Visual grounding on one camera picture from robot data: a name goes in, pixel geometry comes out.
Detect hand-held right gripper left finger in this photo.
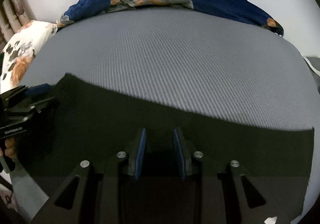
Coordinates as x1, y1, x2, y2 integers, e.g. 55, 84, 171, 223
30, 127, 147, 224

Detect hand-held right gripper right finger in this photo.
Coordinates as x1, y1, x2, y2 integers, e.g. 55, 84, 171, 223
173, 127, 292, 224

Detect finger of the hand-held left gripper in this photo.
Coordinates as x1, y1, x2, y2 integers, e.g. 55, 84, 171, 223
4, 97, 56, 115
0, 83, 52, 103

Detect black pants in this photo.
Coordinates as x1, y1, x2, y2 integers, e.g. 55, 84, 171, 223
15, 72, 315, 224

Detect person's left hand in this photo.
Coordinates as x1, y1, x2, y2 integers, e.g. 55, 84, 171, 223
0, 137, 17, 172

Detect white floral pillow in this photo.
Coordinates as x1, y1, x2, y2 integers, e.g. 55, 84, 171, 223
0, 20, 59, 95

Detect beige striped curtain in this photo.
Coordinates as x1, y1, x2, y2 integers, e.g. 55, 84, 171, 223
0, 0, 37, 52

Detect grey bed sheet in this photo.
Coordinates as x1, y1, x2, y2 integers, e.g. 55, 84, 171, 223
10, 5, 320, 224

